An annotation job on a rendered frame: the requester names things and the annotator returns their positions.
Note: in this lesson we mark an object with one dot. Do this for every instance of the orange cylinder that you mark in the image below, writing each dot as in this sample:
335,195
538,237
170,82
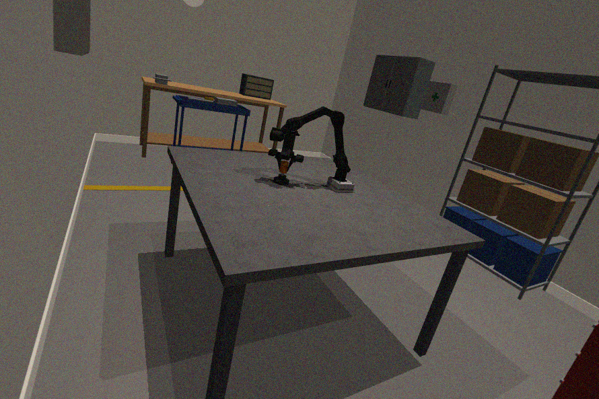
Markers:
284,166

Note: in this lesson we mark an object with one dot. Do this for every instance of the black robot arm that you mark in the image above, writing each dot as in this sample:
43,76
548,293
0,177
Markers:
293,124

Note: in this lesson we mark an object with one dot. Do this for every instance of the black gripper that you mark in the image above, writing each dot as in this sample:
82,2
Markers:
274,152

